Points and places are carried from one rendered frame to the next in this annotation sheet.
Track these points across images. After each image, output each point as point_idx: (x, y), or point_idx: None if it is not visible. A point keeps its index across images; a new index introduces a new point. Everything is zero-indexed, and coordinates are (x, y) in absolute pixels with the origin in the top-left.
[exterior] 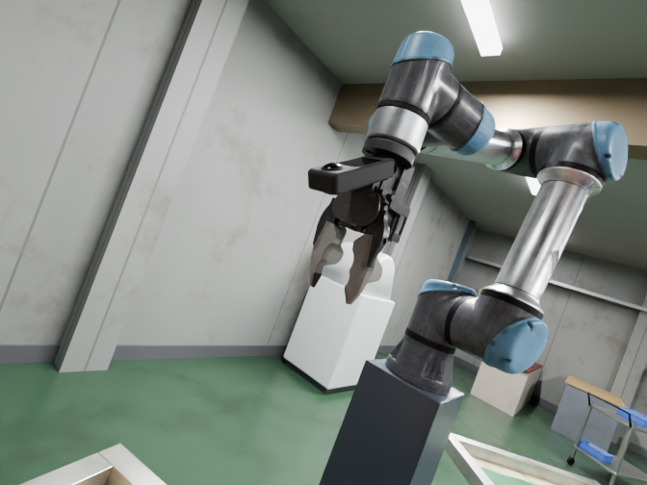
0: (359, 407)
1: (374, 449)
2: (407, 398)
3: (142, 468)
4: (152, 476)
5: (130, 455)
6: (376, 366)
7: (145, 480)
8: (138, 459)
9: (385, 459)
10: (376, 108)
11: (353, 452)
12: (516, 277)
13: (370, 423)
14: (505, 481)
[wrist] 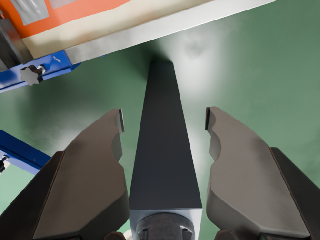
0: (186, 175)
1: (163, 161)
2: (153, 199)
3: (244, 7)
4: (233, 10)
5: (259, 3)
6: (190, 209)
7: (232, 4)
8: (253, 7)
9: (154, 161)
10: None
11: (175, 154)
12: None
13: (173, 171)
14: (123, 226)
